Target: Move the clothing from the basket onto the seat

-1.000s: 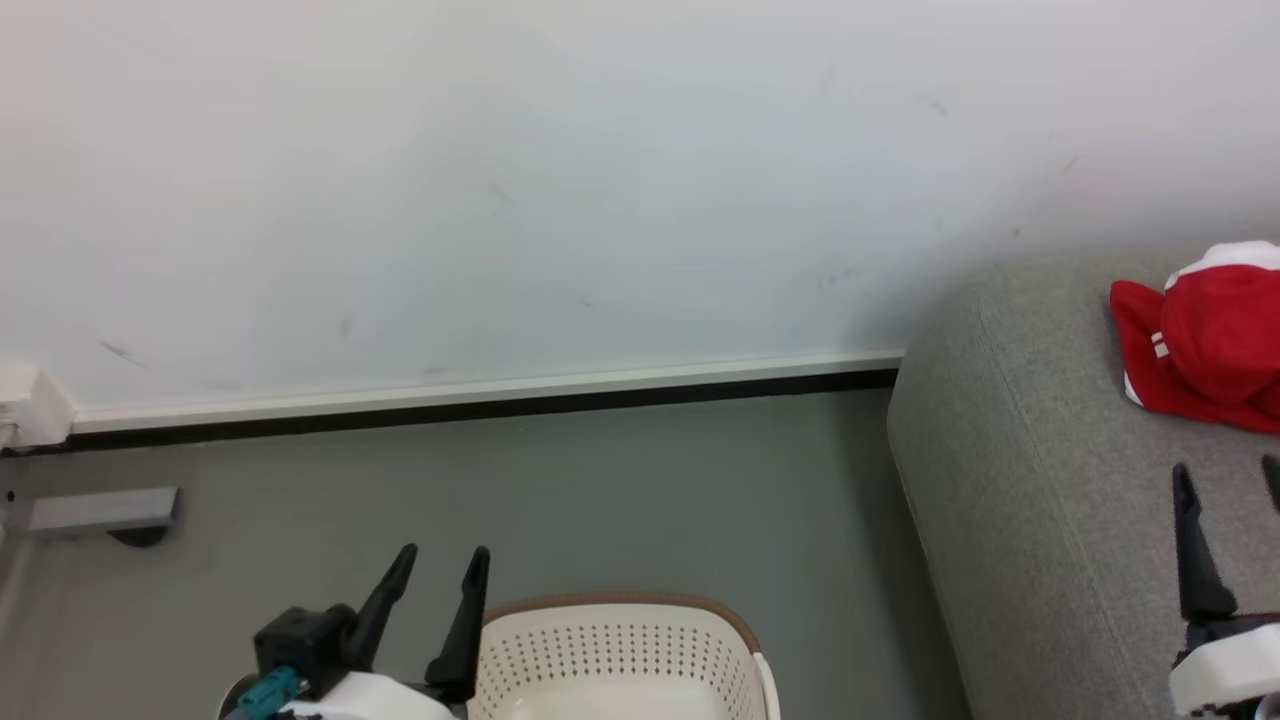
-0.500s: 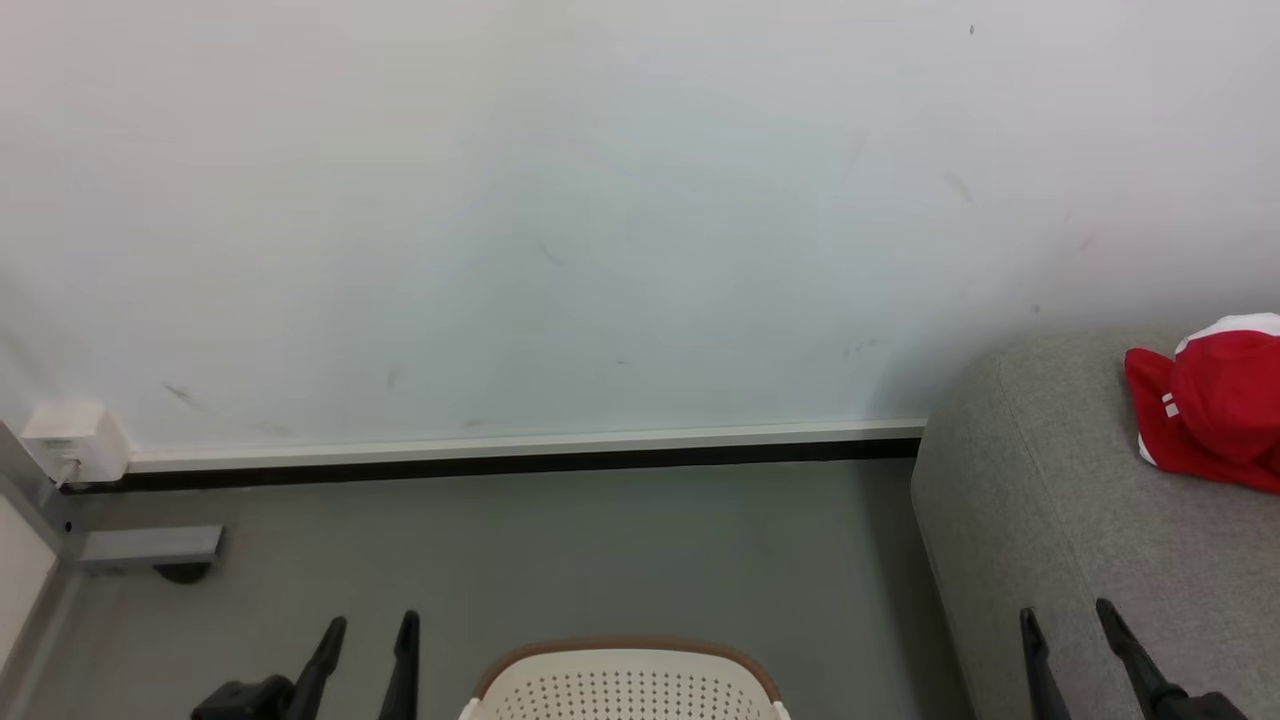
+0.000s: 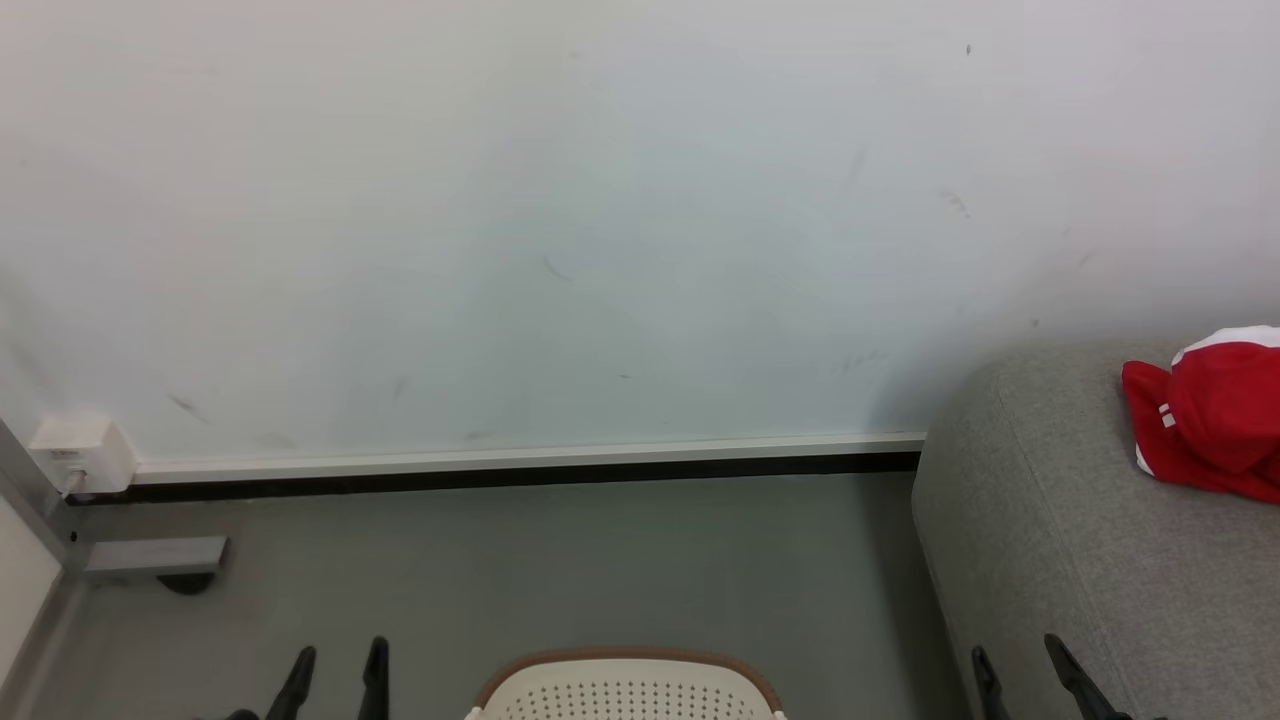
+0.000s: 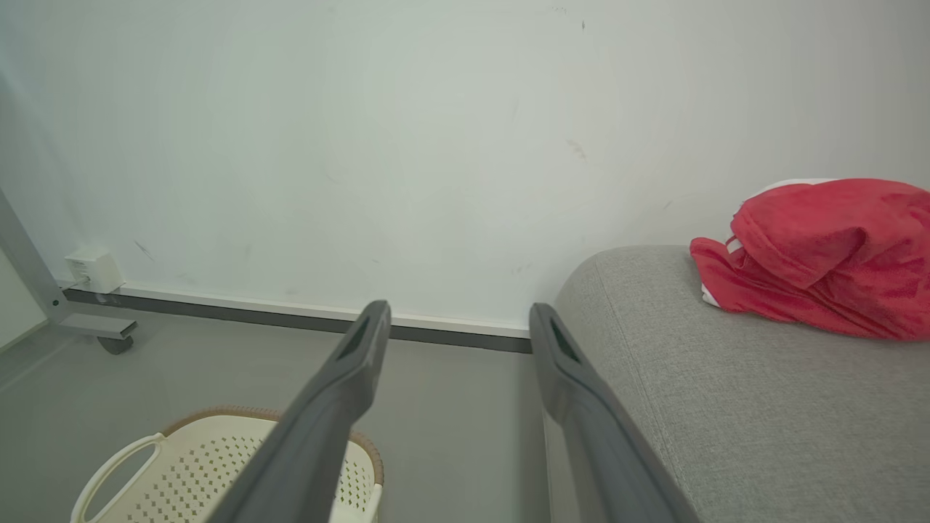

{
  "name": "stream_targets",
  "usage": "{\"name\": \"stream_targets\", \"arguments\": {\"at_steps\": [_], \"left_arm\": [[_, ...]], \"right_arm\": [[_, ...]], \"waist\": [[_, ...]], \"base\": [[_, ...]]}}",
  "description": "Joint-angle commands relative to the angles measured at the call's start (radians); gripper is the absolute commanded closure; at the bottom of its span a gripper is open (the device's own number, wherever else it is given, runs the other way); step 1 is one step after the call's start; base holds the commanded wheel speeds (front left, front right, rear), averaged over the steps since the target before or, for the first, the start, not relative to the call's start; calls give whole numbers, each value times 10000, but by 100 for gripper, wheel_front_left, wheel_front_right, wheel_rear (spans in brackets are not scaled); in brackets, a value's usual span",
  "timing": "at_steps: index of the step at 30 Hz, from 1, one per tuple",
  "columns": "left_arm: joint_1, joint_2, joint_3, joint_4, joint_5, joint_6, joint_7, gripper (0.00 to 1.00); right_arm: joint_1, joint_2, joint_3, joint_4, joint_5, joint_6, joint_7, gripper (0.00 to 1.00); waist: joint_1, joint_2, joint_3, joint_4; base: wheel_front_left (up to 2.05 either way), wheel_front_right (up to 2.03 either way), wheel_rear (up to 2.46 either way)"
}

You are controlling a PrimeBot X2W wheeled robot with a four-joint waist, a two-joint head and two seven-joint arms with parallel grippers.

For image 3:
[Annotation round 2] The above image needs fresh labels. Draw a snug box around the grey fabric sofa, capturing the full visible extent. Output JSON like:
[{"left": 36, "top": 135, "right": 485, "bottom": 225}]
[{"left": 911, "top": 340, "right": 1280, "bottom": 720}]

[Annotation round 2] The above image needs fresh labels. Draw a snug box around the cream perforated laundry basket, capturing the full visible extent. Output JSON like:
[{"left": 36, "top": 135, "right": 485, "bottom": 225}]
[{"left": 464, "top": 647, "right": 789, "bottom": 720}]

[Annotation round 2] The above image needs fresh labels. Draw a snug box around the white furniture side panel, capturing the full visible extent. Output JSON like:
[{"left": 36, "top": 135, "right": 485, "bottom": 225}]
[{"left": 0, "top": 493, "right": 65, "bottom": 693}]

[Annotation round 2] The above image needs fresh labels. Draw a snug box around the grey metal frame post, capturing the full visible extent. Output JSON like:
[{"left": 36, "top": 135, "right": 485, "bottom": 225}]
[{"left": 0, "top": 418, "right": 89, "bottom": 573}]

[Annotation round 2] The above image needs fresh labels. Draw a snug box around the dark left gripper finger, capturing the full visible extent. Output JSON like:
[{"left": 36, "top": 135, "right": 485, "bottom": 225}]
[
  {"left": 357, "top": 636, "right": 390, "bottom": 720},
  {"left": 264, "top": 646, "right": 318, "bottom": 720}
]

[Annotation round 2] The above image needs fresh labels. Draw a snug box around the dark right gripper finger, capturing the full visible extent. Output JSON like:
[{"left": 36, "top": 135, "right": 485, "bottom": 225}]
[
  {"left": 1044, "top": 633, "right": 1134, "bottom": 720},
  {"left": 971, "top": 646, "right": 1012, "bottom": 720}
]

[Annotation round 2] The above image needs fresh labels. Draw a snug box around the white wall socket box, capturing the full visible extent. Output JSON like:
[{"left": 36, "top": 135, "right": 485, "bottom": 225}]
[{"left": 29, "top": 414, "right": 139, "bottom": 497}]

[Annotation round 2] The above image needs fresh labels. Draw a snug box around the white and black baseboard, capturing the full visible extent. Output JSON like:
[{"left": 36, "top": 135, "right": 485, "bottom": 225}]
[{"left": 68, "top": 431, "right": 927, "bottom": 506}]

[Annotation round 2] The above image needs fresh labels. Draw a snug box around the grey metal foot bracket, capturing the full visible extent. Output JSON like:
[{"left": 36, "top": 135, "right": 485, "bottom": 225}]
[{"left": 83, "top": 536, "right": 231, "bottom": 578}]

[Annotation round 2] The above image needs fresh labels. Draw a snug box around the red and white garment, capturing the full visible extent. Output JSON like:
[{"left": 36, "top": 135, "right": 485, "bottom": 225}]
[{"left": 1121, "top": 325, "right": 1280, "bottom": 505}]

